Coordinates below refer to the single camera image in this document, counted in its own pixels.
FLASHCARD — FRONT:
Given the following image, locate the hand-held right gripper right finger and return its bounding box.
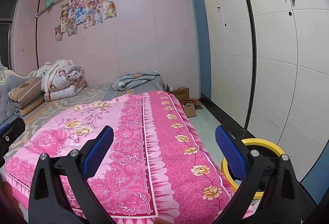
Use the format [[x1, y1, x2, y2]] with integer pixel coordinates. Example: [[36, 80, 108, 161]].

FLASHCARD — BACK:
[[214, 125, 316, 224]]

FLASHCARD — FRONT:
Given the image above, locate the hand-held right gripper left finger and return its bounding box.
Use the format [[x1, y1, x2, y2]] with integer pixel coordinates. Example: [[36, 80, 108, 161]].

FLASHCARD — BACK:
[[28, 125, 115, 224]]

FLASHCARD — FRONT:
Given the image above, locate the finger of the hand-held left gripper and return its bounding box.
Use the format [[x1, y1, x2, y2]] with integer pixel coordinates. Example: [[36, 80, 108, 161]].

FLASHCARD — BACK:
[[0, 116, 26, 168]]

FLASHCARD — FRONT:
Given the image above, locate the yellow trash bin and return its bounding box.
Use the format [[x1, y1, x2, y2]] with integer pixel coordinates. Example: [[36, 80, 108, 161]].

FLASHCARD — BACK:
[[220, 138, 286, 200]]

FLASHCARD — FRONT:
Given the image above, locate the person's left forearm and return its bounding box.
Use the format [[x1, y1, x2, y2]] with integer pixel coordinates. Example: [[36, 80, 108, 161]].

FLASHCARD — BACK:
[[0, 180, 21, 224]]

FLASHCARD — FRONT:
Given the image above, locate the grey tufted bed headboard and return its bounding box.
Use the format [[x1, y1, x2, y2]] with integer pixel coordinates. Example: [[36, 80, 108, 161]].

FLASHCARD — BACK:
[[0, 58, 39, 124]]

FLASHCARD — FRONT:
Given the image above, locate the folded striped quilt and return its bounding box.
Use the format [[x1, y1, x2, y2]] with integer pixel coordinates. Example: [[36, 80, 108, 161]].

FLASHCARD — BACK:
[[7, 76, 45, 118]]

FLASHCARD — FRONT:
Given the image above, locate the open brown cardboard box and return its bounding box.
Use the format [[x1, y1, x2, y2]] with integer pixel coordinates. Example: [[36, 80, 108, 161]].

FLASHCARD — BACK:
[[181, 99, 203, 118]]

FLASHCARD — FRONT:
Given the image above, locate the pink floral bed sheet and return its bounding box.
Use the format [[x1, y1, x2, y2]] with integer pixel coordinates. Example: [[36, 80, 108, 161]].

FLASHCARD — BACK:
[[4, 90, 254, 224]]

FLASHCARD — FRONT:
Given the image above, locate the white plush toy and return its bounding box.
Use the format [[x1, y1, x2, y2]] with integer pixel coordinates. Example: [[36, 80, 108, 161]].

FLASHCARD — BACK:
[[36, 59, 74, 78]]

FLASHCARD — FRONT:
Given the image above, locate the folded floral quilt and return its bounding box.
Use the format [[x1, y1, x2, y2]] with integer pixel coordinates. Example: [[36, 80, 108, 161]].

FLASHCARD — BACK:
[[41, 63, 86, 101]]

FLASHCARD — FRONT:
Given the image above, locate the printed cardboard box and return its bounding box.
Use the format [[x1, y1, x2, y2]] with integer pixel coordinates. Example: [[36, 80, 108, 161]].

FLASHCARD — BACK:
[[166, 84, 191, 105]]

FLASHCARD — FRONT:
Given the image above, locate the folded grey blanket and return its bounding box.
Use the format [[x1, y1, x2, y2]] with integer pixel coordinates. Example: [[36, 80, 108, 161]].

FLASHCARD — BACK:
[[111, 70, 165, 92]]

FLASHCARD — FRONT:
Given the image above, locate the dark window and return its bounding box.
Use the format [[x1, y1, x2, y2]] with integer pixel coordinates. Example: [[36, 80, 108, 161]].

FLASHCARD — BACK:
[[0, 0, 20, 70]]

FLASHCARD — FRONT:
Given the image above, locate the white and blue wardrobe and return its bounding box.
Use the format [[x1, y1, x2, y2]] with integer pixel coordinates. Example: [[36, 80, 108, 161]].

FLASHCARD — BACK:
[[188, 0, 329, 204]]

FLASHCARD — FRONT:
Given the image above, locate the white wall pipe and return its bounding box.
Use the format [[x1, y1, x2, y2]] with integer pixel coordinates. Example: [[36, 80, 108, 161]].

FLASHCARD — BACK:
[[34, 4, 56, 18]]

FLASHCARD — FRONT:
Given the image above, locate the cluster of wall posters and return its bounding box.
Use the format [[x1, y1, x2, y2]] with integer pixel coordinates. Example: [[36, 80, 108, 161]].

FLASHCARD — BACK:
[[54, 0, 118, 43]]

